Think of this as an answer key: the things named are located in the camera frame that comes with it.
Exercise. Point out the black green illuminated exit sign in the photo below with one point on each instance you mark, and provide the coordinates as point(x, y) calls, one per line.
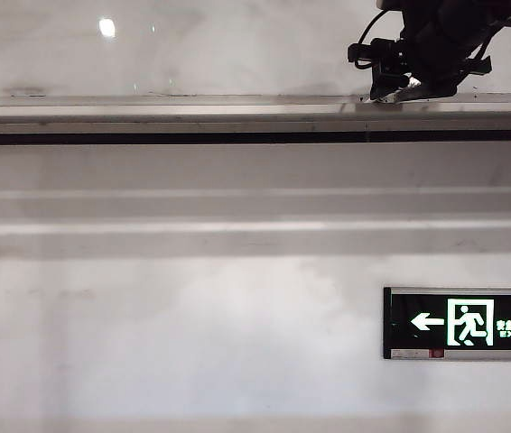
point(422, 306)

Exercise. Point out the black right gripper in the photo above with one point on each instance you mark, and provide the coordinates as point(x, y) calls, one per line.
point(449, 40)

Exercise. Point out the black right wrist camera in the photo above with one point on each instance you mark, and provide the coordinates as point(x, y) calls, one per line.
point(375, 52)

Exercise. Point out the white marker with black cap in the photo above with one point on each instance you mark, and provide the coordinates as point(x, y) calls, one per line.
point(401, 95)

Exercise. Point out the white glossy whiteboard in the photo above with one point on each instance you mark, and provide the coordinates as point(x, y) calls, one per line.
point(192, 49)

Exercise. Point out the aluminium whiteboard tray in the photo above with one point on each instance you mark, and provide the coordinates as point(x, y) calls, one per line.
point(192, 115)

